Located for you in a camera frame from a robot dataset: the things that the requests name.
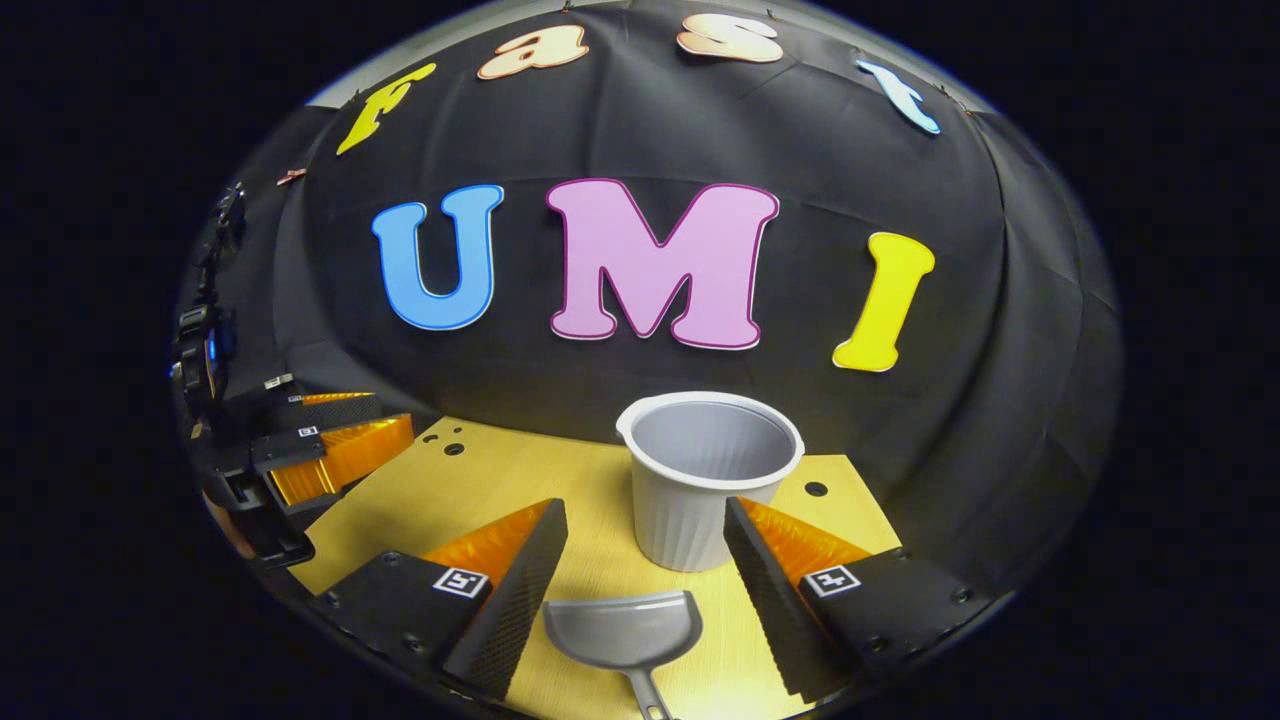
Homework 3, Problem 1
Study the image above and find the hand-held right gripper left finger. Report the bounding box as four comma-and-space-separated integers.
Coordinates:
305, 498, 569, 704

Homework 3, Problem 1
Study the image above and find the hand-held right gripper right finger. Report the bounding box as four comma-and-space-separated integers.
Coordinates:
723, 496, 1003, 701

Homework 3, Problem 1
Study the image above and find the grey plastic dustpan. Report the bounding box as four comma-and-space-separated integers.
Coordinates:
542, 589, 704, 720

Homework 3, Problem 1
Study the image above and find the white ribbed garbage bin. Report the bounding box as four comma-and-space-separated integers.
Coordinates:
616, 391, 805, 574

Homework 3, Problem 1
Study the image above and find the yellow wooden desktop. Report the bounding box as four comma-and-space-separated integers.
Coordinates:
288, 417, 903, 720

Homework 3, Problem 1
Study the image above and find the black backdrop cloth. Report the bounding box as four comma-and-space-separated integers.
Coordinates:
175, 0, 1126, 606

